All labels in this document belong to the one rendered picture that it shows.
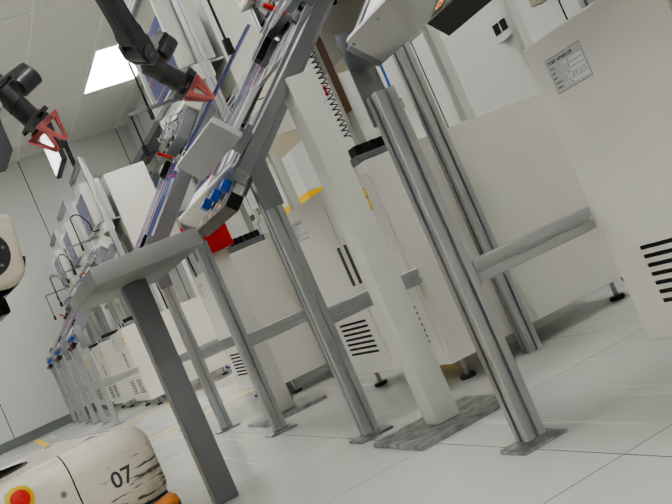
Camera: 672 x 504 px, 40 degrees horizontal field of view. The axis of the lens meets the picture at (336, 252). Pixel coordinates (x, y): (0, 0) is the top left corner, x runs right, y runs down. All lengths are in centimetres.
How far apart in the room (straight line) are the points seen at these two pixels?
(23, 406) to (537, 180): 888
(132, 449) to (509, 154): 127
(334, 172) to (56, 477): 82
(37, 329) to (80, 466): 908
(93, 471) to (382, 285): 69
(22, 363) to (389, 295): 914
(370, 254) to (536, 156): 78
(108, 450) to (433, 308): 90
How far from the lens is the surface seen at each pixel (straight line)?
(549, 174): 259
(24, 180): 1123
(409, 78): 242
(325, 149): 197
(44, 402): 1091
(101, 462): 190
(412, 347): 196
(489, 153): 251
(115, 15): 248
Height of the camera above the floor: 40
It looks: 1 degrees up
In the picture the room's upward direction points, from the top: 24 degrees counter-clockwise
